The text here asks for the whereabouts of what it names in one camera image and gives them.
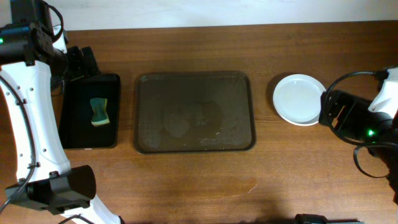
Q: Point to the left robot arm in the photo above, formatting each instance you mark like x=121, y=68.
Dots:
x=35, y=59

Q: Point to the green yellow sponge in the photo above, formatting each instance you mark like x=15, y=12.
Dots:
x=100, y=116

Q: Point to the pale blue plate top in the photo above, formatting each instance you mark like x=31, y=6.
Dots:
x=297, y=99

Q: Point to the brown serving tray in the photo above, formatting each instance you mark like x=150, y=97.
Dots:
x=178, y=112

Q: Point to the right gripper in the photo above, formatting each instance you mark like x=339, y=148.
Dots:
x=337, y=112

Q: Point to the black rectangular tray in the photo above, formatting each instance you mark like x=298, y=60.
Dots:
x=76, y=130

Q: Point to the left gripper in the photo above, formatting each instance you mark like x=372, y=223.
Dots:
x=76, y=61

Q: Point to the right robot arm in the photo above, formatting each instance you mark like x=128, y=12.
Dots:
x=384, y=114

